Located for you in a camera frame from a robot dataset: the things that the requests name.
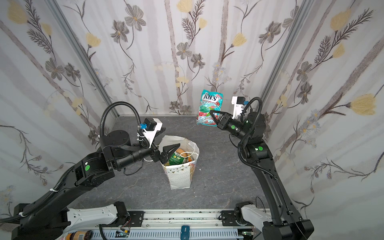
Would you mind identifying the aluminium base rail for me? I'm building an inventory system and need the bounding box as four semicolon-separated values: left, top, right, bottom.
122;204;273;230

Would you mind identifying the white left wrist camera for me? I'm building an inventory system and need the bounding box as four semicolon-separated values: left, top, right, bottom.
138;118;163;148

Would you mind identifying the white patterned paper bag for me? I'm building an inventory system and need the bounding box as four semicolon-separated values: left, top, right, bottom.
158;135;200;190

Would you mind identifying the orange snack packet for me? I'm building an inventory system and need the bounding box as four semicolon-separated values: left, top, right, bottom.
176;148;193;162

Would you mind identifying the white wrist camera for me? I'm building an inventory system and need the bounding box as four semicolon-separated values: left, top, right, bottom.
231;96;249;119
138;118;163;148

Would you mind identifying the blue clip on tray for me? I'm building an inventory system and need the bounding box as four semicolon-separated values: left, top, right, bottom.
180;225;190;240

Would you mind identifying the green snack packet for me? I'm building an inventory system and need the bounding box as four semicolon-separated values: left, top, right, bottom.
165;152;189;166

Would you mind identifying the small green circuit board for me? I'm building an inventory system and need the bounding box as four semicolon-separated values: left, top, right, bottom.
115;230;130;238

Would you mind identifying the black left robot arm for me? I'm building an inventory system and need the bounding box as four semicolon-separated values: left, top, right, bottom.
1;101;180;240

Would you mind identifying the white perforated cable tray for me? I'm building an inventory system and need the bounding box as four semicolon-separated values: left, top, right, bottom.
103;229;244;240

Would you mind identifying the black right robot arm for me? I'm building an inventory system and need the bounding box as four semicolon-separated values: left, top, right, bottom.
210;97;314;240

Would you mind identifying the brown orange bottle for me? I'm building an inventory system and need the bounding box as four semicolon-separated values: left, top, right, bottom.
60;230;93;240

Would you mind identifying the teal Fox's candy packet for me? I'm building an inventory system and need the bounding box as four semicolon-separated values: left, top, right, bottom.
197;90;224;127

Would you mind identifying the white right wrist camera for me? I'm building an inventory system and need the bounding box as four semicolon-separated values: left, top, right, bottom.
231;96;249;119

